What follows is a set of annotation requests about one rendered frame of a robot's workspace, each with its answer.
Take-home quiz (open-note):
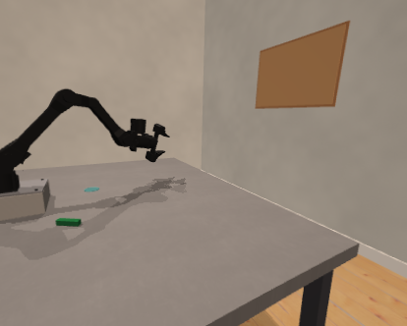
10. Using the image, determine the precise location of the green rectangular post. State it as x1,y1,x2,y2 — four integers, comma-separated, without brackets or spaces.
56,218,82,227

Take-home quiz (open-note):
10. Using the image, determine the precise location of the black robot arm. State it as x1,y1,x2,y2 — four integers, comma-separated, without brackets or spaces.
0,88,150,193

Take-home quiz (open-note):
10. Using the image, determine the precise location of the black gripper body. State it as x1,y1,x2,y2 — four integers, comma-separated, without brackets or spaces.
144,124,165,162

